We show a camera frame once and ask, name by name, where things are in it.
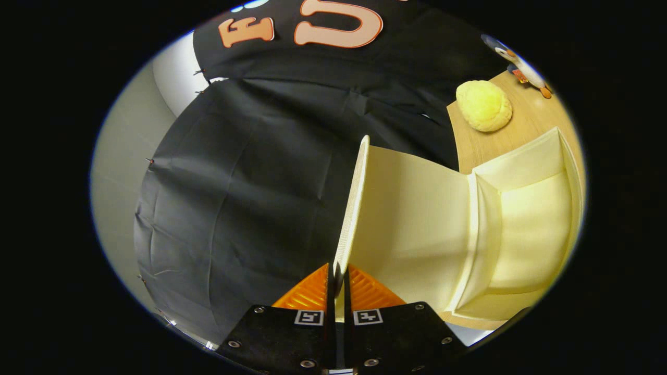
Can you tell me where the yellow bread-shaped plush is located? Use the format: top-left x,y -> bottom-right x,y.
456,80 -> 513,133

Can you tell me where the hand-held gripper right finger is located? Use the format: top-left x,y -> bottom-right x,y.
338,263 -> 468,375

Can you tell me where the penguin plush toy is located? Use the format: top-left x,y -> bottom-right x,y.
480,34 -> 553,99

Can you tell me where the cream fabric storage box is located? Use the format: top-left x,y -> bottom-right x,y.
332,127 -> 585,321

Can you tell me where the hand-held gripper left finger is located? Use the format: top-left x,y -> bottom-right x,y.
215,262 -> 338,375

